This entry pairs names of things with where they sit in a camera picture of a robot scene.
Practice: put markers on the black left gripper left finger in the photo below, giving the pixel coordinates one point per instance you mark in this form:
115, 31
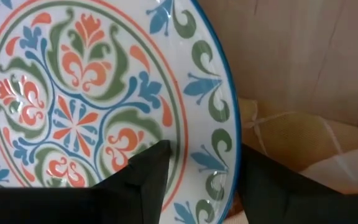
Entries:
135, 193

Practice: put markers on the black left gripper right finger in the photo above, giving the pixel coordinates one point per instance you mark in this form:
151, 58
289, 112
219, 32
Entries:
275, 193

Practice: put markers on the colourful floral plate blue rim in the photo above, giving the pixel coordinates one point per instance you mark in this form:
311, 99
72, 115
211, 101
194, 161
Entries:
73, 77

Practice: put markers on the orange checked dish towel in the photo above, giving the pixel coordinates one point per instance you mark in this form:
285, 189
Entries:
291, 133

